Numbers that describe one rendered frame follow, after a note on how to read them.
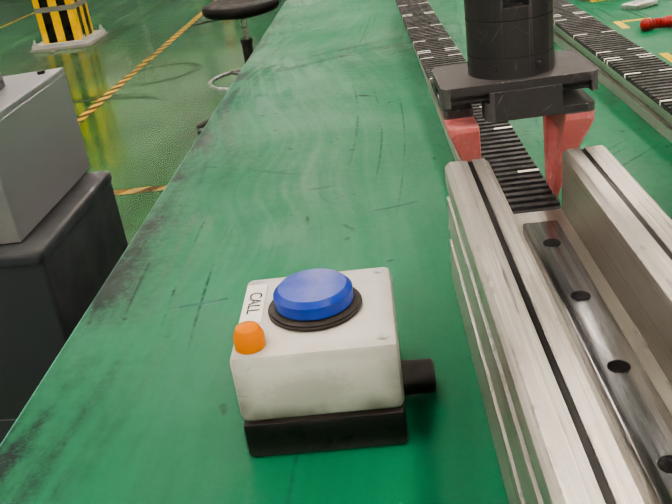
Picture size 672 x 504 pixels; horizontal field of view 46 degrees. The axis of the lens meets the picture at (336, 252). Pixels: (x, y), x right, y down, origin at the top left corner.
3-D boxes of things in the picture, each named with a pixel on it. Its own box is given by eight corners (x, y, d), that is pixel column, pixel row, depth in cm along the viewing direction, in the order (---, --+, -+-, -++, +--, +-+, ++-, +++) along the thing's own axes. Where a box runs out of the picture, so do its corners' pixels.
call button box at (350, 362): (264, 367, 46) (245, 273, 44) (429, 351, 46) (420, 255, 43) (249, 459, 39) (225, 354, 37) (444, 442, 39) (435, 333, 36)
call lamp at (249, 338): (236, 338, 38) (232, 317, 38) (267, 335, 38) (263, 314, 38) (232, 356, 37) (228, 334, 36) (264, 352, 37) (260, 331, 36)
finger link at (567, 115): (596, 213, 55) (597, 79, 51) (492, 226, 55) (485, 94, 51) (570, 179, 61) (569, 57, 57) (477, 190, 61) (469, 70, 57)
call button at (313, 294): (281, 302, 42) (275, 268, 41) (355, 294, 42) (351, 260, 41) (275, 342, 39) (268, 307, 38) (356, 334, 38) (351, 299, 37)
